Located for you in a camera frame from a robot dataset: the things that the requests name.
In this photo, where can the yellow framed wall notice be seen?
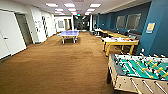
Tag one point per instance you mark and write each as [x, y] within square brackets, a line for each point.
[150, 27]

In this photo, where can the green foosball table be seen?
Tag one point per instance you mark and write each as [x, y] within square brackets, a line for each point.
[140, 70]

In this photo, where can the white double door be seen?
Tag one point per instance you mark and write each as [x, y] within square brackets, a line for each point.
[11, 36]

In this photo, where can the long yellow wooden table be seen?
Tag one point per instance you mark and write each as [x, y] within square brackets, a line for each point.
[115, 33]

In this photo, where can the small white table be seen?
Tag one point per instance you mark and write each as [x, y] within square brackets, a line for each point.
[98, 31]

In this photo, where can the blue ping pong table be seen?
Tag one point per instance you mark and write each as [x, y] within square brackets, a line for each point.
[69, 33]

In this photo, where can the yellow air hockey table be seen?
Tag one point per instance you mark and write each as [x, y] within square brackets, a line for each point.
[120, 42]

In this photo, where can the ceiling light panel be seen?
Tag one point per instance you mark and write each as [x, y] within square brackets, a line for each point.
[69, 5]
[71, 9]
[95, 5]
[90, 10]
[51, 5]
[58, 9]

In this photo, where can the glass wall window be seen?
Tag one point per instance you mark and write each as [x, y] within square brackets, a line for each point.
[134, 21]
[120, 22]

